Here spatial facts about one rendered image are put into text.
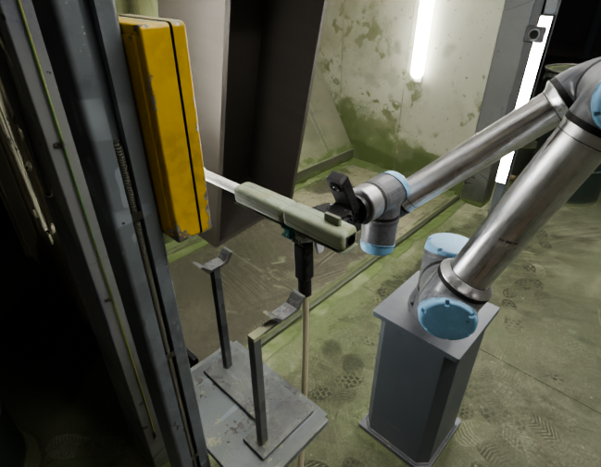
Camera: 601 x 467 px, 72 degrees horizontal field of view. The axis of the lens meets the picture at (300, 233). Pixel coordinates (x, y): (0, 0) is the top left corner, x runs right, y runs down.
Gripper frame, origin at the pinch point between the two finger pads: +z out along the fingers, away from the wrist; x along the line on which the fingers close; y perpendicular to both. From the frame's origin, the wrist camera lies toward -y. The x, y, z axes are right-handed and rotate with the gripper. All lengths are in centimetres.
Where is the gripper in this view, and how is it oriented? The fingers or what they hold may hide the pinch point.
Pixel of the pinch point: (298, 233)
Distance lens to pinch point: 83.1
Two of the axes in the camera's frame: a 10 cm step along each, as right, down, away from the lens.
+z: -6.8, 3.8, -6.2
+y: -0.1, 8.5, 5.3
